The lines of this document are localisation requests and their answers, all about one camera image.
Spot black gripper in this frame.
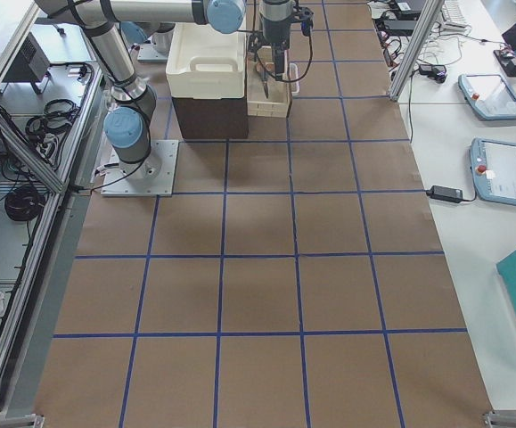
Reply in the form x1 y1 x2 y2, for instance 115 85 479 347
247 35 266 62
271 42 290 81

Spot white drawer handle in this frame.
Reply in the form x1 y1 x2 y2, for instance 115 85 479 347
289 62 300 96

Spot grey orange scissors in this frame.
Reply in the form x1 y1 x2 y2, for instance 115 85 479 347
255 62 274 99

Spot light wooden drawer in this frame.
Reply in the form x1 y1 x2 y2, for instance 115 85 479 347
246 61 292 118

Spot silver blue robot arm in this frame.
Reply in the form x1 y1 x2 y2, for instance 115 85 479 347
37 1 245 181
258 0 293 81

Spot cream plastic bin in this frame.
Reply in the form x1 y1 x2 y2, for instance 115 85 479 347
166 23 246 100

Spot dark brown wooden cabinet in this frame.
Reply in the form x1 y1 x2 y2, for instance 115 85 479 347
172 97 249 140

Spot far blue teach pendant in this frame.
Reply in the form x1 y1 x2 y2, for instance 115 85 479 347
458 74 516 120

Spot blue teach pendant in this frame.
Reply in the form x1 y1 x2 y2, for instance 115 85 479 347
469 137 516 206
458 74 516 120

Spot black power brick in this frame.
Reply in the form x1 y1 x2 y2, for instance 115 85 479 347
426 185 463 203

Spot near blue teach pendant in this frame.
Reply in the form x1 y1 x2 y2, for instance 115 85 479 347
469 137 516 206

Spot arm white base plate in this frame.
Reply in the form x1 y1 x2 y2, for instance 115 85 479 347
100 140 179 197
137 43 168 62

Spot aluminium frame post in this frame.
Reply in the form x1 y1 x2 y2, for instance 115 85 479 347
389 0 445 102

